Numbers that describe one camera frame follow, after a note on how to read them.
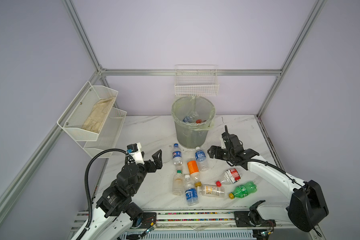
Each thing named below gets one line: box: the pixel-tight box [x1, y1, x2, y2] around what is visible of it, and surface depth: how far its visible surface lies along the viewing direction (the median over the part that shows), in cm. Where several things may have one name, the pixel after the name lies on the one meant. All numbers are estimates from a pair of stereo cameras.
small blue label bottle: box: [182, 111, 199, 123], surface depth 103 cm
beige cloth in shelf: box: [82, 97, 115, 134], surface depth 80 cm
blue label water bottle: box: [195, 146, 209, 172], surface depth 93 cm
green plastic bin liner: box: [171, 96, 216, 130], surface depth 97 cm
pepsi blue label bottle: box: [172, 143, 183, 167], surface depth 95 cm
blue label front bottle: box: [184, 174, 199, 206], surface depth 81 cm
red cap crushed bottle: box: [216, 168, 242, 187], surface depth 86 cm
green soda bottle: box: [228, 181, 258, 200], surface depth 80 cm
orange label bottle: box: [187, 160, 200, 184], surface depth 88 cm
